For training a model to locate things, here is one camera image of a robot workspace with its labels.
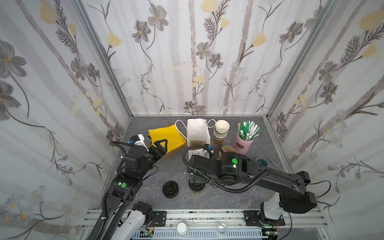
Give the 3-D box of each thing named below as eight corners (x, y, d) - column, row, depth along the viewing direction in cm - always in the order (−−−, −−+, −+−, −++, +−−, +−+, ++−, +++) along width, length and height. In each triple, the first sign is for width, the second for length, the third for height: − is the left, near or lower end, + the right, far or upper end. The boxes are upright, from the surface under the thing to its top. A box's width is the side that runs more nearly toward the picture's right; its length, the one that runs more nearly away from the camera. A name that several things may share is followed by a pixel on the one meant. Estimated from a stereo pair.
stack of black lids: (162, 198, 82) (161, 196, 79) (164, 183, 88) (163, 180, 85) (178, 198, 83) (177, 196, 79) (179, 183, 88) (178, 180, 85)
